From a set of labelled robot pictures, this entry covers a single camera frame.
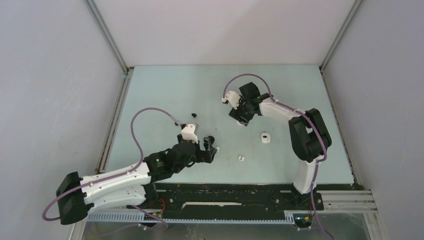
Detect white charging case with dot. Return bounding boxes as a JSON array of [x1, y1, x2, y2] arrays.
[[260, 132, 271, 144]]

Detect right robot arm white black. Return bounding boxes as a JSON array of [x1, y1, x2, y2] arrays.
[[221, 82, 332, 209]]

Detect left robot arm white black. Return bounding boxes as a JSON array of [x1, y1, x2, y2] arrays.
[[56, 136, 220, 225]]

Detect black charging case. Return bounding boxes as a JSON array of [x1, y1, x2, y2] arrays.
[[208, 135, 215, 144]]

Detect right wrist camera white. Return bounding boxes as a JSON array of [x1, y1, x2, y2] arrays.
[[221, 91, 241, 110]]

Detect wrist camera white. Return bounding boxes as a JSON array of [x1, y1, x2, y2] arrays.
[[221, 91, 241, 110], [180, 123, 199, 144]]

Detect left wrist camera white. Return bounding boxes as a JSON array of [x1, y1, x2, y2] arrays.
[[180, 123, 199, 144]]

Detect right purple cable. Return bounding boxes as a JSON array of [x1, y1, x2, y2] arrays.
[[222, 73, 335, 240]]

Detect purple cable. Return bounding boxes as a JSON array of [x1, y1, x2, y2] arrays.
[[222, 73, 335, 240], [41, 107, 185, 222]]

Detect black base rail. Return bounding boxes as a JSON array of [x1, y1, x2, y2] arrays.
[[138, 183, 324, 219]]

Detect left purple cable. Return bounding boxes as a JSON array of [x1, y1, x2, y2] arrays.
[[41, 107, 185, 222]]

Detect white slotted cable duct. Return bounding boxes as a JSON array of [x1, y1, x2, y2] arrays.
[[86, 211, 295, 225]]

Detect right aluminium frame post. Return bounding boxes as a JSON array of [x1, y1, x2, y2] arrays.
[[319, 0, 365, 73]]

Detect aluminium frame post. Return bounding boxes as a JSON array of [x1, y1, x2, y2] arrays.
[[83, 0, 129, 74], [319, 0, 365, 73]]

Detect left aluminium frame post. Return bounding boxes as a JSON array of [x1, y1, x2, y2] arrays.
[[83, 0, 129, 74]]

